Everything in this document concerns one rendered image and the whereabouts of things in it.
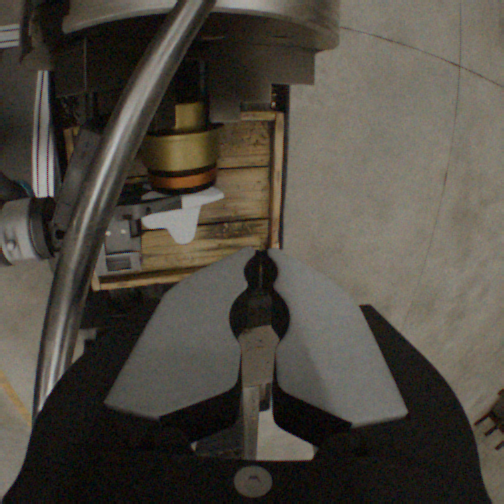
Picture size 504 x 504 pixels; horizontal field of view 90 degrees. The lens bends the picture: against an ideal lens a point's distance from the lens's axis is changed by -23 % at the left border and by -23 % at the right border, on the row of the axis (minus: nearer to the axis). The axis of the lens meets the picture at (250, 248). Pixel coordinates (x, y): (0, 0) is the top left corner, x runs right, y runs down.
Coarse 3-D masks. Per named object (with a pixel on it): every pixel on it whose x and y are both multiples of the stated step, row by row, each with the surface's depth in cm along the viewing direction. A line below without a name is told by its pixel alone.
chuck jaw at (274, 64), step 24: (216, 48) 26; (240, 48) 27; (264, 48) 27; (288, 48) 27; (312, 48) 27; (216, 72) 28; (240, 72) 28; (264, 72) 28; (288, 72) 28; (312, 72) 29; (216, 96) 29; (240, 96) 29; (264, 96) 29; (216, 120) 30
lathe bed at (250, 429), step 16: (192, 64) 58; (208, 64) 49; (192, 80) 59; (208, 80) 50; (80, 96) 46; (96, 96) 45; (192, 96) 61; (208, 96) 51; (80, 112) 47; (96, 112) 46; (128, 288) 64; (144, 288) 63; (160, 288) 64; (256, 400) 89; (240, 416) 96; (256, 416) 94; (240, 432) 101; (256, 432) 99; (256, 448) 105
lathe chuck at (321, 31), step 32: (32, 0) 14; (96, 0) 13; (128, 0) 13; (160, 0) 13; (224, 0) 14; (256, 0) 15; (288, 0) 16; (320, 0) 18; (32, 32) 15; (64, 32) 14; (96, 32) 16; (128, 32) 17; (224, 32) 21; (256, 32) 21; (288, 32) 20; (320, 32) 19; (32, 64) 21
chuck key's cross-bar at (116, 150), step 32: (192, 0) 8; (160, 32) 8; (192, 32) 8; (160, 64) 8; (128, 96) 8; (160, 96) 9; (128, 128) 8; (96, 160) 8; (128, 160) 8; (96, 192) 8; (96, 224) 8; (64, 256) 8; (96, 256) 9; (64, 288) 8; (64, 320) 8; (64, 352) 8; (32, 416) 8
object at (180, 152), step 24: (192, 120) 29; (144, 144) 30; (168, 144) 28; (192, 144) 29; (216, 144) 31; (168, 168) 30; (192, 168) 30; (216, 168) 34; (168, 192) 32; (192, 192) 32
